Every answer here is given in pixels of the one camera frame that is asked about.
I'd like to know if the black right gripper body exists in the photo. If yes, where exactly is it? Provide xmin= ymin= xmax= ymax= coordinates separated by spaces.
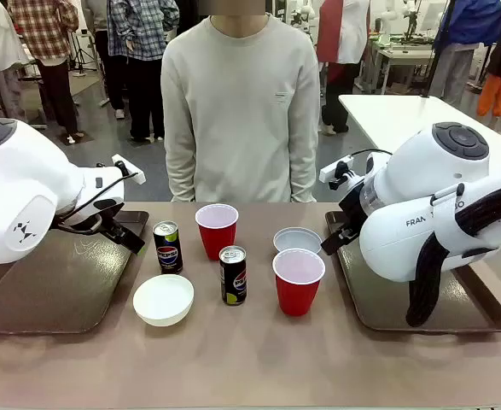
xmin=337 ymin=187 xmax=369 ymax=234

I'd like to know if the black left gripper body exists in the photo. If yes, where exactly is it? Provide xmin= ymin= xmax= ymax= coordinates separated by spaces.
xmin=55 ymin=198 xmax=125 ymax=236

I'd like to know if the black Pepsi can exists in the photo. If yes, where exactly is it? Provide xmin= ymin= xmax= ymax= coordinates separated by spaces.
xmin=218 ymin=245 xmax=248 ymax=307
xmin=152 ymin=220 xmax=184 ymax=275

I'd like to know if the red plastic cup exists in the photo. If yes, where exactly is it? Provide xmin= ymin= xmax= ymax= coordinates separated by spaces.
xmin=272 ymin=248 xmax=327 ymax=318
xmin=195 ymin=203 xmax=240 ymax=261

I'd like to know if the white shallow bowl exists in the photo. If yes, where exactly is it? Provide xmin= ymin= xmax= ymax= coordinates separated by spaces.
xmin=132 ymin=273 xmax=195 ymax=328

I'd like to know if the person's right forearm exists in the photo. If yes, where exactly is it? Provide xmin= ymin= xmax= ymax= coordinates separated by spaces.
xmin=164 ymin=127 xmax=198 ymax=203

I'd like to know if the person's left forearm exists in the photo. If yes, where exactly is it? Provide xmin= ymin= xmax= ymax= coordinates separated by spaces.
xmin=288 ymin=127 xmax=319 ymax=203

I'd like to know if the white bowl bluish inside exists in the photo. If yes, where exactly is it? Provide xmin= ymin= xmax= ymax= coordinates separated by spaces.
xmin=272 ymin=226 xmax=323 ymax=256

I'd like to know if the brown plastic tray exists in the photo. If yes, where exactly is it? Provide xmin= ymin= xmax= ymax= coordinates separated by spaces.
xmin=0 ymin=209 xmax=151 ymax=335
xmin=324 ymin=209 xmax=501 ymax=334

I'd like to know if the white side table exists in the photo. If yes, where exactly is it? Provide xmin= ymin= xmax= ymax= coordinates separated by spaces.
xmin=338 ymin=94 xmax=501 ymax=172

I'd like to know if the person in beige sweatshirt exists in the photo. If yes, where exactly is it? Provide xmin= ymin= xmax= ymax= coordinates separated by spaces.
xmin=160 ymin=13 xmax=321 ymax=203

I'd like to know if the grey background workbench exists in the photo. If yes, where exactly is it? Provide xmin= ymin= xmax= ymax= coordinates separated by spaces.
xmin=371 ymin=36 xmax=435 ymax=96

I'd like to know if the bystander in black trousers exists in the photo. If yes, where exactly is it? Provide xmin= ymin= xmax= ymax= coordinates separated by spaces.
xmin=81 ymin=0 xmax=126 ymax=120

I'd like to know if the bystander in red white vest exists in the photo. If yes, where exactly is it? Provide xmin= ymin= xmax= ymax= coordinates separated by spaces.
xmin=316 ymin=0 xmax=371 ymax=137

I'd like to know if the bystander in blue plaid shirt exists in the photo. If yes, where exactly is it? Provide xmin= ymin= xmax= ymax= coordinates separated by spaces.
xmin=107 ymin=0 xmax=181 ymax=142

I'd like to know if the bystander in red plaid shirt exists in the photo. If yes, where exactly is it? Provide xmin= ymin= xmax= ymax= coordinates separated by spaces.
xmin=7 ymin=0 xmax=83 ymax=144

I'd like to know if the bystander in orange trousers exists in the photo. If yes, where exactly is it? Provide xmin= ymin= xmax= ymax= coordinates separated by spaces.
xmin=475 ymin=0 xmax=501 ymax=119

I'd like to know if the bystander in blue jacket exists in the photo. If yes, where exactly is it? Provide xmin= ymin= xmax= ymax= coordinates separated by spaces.
xmin=428 ymin=0 xmax=501 ymax=110

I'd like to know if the black left camera cable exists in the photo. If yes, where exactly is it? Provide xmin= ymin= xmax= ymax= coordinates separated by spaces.
xmin=68 ymin=170 xmax=141 ymax=214

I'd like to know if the black camera cable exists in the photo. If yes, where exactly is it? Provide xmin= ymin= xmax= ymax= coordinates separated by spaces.
xmin=68 ymin=170 xmax=141 ymax=214
xmin=350 ymin=148 xmax=394 ymax=161

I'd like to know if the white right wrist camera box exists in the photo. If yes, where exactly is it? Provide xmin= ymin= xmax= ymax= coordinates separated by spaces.
xmin=319 ymin=155 xmax=356 ymax=189

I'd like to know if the black right camera cable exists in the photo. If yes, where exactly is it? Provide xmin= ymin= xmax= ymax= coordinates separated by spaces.
xmin=350 ymin=148 xmax=394 ymax=161

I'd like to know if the black braided cable bundle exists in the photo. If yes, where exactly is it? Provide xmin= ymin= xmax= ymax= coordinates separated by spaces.
xmin=405 ymin=177 xmax=501 ymax=328

